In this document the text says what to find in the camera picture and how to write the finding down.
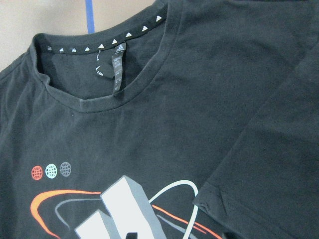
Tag black printed t-shirt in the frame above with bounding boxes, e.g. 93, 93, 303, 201
0, 0, 319, 239

